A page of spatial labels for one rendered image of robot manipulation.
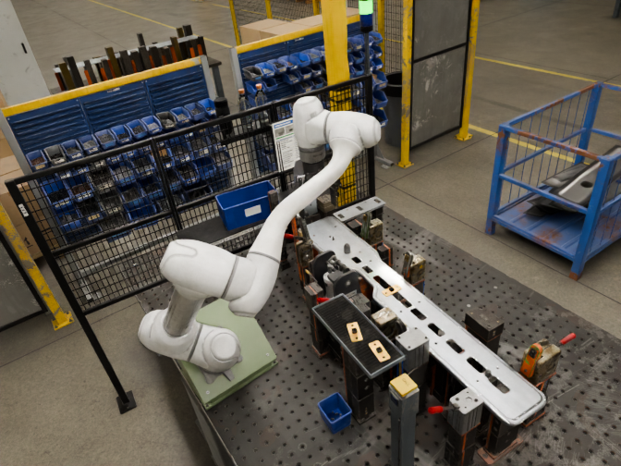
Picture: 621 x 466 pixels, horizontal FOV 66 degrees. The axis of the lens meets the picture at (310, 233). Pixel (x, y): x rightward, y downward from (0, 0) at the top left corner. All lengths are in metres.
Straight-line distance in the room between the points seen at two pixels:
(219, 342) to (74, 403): 1.73
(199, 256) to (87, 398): 2.20
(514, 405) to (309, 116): 1.13
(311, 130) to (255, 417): 1.18
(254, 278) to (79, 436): 2.11
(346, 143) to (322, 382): 1.09
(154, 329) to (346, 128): 1.00
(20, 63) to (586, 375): 7.69
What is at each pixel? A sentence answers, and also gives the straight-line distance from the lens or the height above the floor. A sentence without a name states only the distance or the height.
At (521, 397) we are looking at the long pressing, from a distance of 1.78.
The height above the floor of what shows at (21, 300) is 0.31.
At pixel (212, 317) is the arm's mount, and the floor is 0.94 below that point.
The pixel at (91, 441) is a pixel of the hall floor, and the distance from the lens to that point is 3.21.
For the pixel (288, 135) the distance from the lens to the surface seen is 2.66.
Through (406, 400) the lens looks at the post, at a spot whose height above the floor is 1.13.
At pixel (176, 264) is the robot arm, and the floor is 1.62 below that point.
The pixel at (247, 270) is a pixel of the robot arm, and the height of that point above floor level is 1.56.
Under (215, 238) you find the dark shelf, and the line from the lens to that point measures 2.48.
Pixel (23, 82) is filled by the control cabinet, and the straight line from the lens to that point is 8.28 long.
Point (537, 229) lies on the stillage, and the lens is 4.02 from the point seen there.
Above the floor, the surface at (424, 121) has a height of 0.40.
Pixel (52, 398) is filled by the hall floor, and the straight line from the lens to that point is 3.56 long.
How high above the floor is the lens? 2.39
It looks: 35 degrees down
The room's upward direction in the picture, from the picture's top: 7 degrees counter-clockwise
